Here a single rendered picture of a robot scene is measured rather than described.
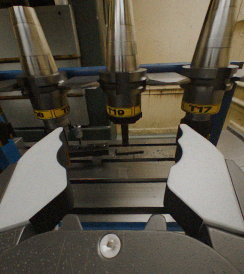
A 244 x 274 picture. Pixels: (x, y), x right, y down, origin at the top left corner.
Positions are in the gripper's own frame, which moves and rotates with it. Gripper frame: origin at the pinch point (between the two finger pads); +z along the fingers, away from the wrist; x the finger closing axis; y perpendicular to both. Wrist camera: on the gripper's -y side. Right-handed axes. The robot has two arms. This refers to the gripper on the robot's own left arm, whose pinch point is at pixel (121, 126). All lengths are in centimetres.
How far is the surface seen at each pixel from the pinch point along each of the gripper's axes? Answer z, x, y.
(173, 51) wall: 102, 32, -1
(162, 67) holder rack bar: 13.5, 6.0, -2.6
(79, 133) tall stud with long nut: 34.7, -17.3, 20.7
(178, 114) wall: 101, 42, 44
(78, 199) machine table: 13.8, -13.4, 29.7
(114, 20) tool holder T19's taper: 8.8, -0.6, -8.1
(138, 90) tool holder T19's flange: 7.4, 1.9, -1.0
